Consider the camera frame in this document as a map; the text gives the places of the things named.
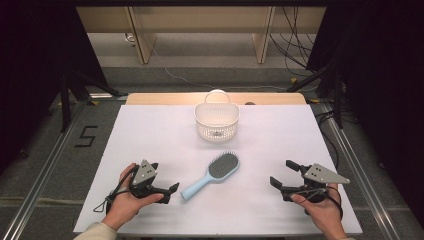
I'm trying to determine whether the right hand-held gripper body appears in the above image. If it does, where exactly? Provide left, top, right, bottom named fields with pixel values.
left=281, top=163, right=351, bottom=204

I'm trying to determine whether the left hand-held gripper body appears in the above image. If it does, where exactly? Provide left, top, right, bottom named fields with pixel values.
left=129, top=159, right=172, bottom=205

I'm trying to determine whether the light blue hairbrush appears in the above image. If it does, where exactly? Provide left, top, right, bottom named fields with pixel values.
left=180, top=151, right=240, bottom=202

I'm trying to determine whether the white plastic basket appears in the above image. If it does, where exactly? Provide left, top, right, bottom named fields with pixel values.
left=194, top=89, right=240, bottom=143

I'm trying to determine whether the person's right hand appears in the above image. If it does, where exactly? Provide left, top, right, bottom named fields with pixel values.
left=289, top=184, right=348, bottom=239

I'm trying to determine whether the person's left hand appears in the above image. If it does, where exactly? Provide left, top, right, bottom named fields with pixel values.
left=101, top=162, right=165, bottom=231

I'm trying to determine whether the white table mat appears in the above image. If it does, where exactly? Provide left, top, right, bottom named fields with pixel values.
left=73, top=104, right=364, bottom=235

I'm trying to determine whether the wooden table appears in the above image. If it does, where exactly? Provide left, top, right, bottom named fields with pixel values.
left=125, top=92, right=307, bottom=106

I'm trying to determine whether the black tripod stand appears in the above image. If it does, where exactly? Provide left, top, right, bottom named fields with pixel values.
left=59, top=64, right=128, bottom=134
left=286, top=61, right=345, bottom=130

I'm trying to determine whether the dark curtain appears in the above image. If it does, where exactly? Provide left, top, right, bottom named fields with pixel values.
left=306, top=0, right=424, bottom=221
left=0, top=0, right=109, bottom=174

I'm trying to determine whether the beige wooden furniture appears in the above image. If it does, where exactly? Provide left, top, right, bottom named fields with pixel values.
left=75, top=5, right=327, bottom=65

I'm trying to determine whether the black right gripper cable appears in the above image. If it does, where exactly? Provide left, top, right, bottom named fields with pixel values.
left=293, top=185, right=344, bottom=221

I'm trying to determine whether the black floor cable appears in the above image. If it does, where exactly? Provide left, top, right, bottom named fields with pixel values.
left=314, top=109, right=340, bottom=170

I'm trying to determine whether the aluminium floor rail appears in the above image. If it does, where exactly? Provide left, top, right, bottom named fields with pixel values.
left=319, top=102, right=402, bottom=240
left=2, top=99, right=88, bottom=240

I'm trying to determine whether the white floor cable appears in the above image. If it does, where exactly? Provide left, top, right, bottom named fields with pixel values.
left=151, top=46, right=288, bottom=92

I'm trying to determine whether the bundle of black cables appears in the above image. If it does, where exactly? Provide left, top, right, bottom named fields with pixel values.
left=269, top=6, right=322, bottom=78

